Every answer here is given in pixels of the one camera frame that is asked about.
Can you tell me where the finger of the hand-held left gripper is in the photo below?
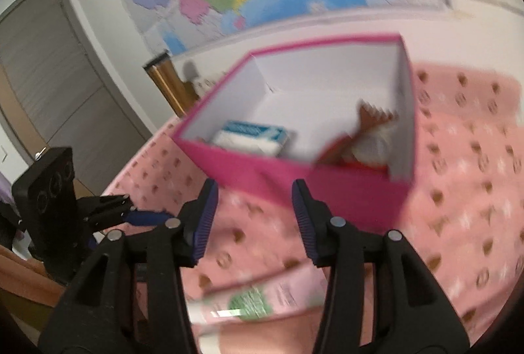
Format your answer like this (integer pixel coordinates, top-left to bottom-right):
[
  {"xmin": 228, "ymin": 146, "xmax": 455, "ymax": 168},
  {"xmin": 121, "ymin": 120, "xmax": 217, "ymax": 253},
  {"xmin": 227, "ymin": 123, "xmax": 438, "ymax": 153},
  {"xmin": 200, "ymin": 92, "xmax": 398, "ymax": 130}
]
[{"xmin": 80, "ymin": 193, "xmax": 173, "ymax": 232}]

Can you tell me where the pink printed blanket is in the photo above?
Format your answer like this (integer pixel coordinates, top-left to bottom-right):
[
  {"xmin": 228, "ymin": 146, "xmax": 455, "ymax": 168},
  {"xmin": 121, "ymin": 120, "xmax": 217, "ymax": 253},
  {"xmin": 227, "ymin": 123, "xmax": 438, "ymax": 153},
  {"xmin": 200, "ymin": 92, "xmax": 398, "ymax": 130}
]
[{"xmin": 102, "ymin": 63, "xmax": 524, "ymax": 354}]

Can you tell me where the pink cardboard box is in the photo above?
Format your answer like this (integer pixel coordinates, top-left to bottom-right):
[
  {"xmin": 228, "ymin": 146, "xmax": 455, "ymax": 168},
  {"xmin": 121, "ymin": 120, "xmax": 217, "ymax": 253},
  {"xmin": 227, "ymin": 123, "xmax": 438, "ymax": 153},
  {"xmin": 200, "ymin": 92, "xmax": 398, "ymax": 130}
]
[{"xmin": 172, "ymin": 33, "xmax": 417, "ymax": 237}]

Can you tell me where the red and brown snack packet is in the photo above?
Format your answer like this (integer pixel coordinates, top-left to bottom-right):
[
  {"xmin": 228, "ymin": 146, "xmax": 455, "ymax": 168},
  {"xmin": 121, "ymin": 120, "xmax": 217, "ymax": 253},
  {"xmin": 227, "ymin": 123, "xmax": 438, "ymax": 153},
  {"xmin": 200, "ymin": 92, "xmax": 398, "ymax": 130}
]
[{"xmin": 317, "ymin": 99, "xmax": 401, "ymax": 171}]

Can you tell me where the pink packet with green label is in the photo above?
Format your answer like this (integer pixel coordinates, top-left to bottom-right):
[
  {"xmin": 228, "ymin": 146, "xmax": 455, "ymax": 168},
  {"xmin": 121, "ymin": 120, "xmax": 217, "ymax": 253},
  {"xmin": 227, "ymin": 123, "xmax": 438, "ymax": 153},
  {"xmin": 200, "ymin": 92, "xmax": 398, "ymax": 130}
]
[{"xmin": 192, "ymin": 264, "xmax": 329, "ymax": 328}]

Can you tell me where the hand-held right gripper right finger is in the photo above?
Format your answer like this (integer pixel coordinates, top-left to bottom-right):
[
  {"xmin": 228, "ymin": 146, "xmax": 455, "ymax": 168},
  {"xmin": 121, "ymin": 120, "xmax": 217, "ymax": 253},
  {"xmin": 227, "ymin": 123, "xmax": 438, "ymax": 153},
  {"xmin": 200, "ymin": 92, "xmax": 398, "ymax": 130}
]
[{"xmin": 291, "ymin": 179, "xmax": 471, "ymax": 354}]

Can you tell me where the grey door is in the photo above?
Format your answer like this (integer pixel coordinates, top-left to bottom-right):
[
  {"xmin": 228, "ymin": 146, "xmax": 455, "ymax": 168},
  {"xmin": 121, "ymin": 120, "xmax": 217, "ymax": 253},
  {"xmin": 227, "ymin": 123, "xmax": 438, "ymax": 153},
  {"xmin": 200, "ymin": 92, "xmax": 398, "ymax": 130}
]
[{"xmin": 0, "ymin": 0, "xmax": 153, "ymax": 185}]

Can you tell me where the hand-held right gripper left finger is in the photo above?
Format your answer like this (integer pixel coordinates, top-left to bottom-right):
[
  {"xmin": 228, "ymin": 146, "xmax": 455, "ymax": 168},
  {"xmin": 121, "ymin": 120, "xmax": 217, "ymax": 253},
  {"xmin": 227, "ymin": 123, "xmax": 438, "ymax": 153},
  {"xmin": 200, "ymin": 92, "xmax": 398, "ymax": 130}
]
[{"xmin": 37, "ymin": 179, "xmax": 220, "ymax": 354}]

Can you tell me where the blue and white small box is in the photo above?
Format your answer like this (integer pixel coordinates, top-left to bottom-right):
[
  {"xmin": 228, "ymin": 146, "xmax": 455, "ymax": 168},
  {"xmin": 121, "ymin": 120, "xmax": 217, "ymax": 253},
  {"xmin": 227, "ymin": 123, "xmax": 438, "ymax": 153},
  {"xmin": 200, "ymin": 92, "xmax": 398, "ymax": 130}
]
[{"xmin": 210, "ymin": 120, "xmax": 298, "ymax": 159}]

